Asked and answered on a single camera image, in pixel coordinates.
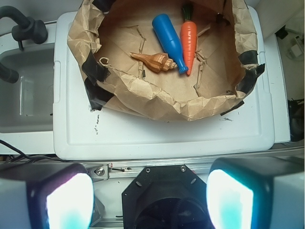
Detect orange toy carrot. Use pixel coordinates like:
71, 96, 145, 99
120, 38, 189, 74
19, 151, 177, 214
180, 3, 197, 76

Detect crumpled brown paper bag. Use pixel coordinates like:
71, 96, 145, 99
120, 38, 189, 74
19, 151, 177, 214
67, 0, 264, 121

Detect aluminium rail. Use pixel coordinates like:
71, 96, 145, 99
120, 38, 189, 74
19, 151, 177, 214
82, 146, 305, 179

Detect brown wooden seashell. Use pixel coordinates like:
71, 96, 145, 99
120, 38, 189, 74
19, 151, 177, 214
130, 52, 178, 73

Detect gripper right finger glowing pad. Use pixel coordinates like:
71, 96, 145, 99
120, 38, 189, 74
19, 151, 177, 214
206, 156, 305, 229

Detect black faucet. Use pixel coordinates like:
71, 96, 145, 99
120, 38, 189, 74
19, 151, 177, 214
0, 6, 48, 51

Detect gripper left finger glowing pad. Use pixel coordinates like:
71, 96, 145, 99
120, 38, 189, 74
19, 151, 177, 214
0, 162, 94, 229

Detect blue toy bottle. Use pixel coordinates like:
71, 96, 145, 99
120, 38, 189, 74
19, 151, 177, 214
152, 14, 189, 74

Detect white sink basin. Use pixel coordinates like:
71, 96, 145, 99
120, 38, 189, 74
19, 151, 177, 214
0, 43, 54, 133

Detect black octagonal mount plate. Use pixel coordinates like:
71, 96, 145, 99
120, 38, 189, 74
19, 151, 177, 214
122, 165, 213, 229

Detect black cable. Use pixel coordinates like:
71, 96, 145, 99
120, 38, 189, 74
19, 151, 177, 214
0, 139, 60, 164

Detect white plastic bin lid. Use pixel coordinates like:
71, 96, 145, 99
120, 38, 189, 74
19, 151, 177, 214
53, 12, 275, 161

